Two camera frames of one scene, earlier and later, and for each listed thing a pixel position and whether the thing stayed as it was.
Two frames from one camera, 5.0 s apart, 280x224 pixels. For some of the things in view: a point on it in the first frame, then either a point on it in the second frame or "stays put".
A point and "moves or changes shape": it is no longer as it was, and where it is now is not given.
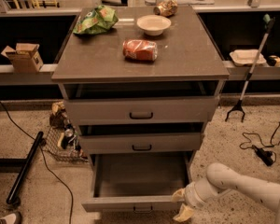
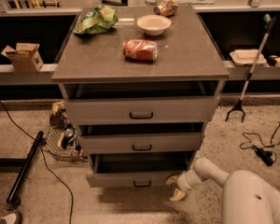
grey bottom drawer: x=138 y=181 moves or changes shape
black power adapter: x=265 y=156 stays put
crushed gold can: x=166 y=8 stays put
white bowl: x=154 y=25 stays put
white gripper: x=189 y=197 → x=182 y=182
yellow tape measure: x=273 y=61 stays put
